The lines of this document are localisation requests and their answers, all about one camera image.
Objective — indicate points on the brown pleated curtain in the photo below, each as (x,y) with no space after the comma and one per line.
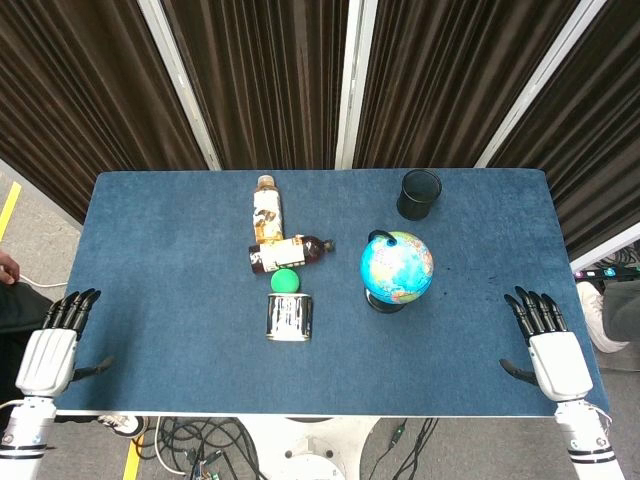
(75,90)
(440,80)
(600,140)
(260,80)

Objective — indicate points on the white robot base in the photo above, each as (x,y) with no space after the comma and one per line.
(310,445)

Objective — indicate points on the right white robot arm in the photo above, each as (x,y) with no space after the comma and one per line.
(587,440)

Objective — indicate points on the dark tea plastic bottle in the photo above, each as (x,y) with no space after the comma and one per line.
(285,255)

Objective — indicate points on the grey trouser leg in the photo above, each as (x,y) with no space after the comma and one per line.
(622,310)

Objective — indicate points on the white partition frame post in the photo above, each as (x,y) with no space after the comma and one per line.
(352,80)
(180,85)
(540,85)

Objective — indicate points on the white black sneaker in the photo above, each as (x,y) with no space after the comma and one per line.
(122,425)

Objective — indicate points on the black mesh pen holder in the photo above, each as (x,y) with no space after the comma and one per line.
(417,200)

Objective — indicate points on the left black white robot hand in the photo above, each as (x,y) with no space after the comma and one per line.
(47,360)

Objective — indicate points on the blue globe on black stand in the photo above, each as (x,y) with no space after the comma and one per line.
(397,265)

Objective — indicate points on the blue fabric table cover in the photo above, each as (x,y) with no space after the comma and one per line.
(175,310)

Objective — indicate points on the light tea plastic bottle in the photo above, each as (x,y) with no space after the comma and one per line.
(267,210)

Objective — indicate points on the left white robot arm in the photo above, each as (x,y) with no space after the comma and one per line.
(25,430)

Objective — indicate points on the black gold rectangular tin can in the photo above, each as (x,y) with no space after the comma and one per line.
(290,317)

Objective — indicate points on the green ball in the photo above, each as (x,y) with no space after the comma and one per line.
(285,281)

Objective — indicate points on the black power strip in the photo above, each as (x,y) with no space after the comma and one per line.
(607,273)

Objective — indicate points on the yellow floor tape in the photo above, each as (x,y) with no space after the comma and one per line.
(10,207)
(133,460)

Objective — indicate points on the bystander black trousers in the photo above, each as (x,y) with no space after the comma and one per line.
(20,310)

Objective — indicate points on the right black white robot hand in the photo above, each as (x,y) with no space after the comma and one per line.
(560,365)

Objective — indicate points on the bystander bare hand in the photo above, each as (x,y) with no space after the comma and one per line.
(7,267)

